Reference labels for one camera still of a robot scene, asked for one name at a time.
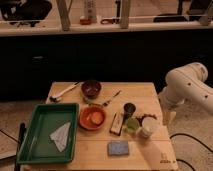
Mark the orange food piece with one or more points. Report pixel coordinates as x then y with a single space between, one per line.
96 118

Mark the wooden post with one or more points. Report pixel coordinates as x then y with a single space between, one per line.
63 12
125 12

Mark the green plastic tray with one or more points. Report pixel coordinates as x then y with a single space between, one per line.
37 147

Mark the white cup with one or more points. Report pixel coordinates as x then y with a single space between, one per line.
148 126

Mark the dark metal cup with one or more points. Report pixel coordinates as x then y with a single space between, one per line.
129 109

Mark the black office chair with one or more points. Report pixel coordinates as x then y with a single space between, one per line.
30 12

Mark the white folded cloth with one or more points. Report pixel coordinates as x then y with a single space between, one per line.
60 136

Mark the wooden post left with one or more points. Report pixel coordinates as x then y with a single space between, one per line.
63 12

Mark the wooden post middle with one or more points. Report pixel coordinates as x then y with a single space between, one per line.
125 12

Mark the green handled fork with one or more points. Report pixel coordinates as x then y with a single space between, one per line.
102 103

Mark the blue sponge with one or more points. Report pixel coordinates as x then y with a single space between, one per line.
117 148

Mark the green cup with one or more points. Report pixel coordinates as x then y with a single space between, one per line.
132 125

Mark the red small object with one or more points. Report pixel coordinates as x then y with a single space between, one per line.
84 21

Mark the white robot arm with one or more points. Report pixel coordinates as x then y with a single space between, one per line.
186 82

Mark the purple bowl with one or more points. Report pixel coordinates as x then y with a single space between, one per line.
91 89

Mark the orange bowl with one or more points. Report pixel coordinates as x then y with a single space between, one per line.
85 118

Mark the white brush block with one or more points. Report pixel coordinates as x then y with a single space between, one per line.
117 124

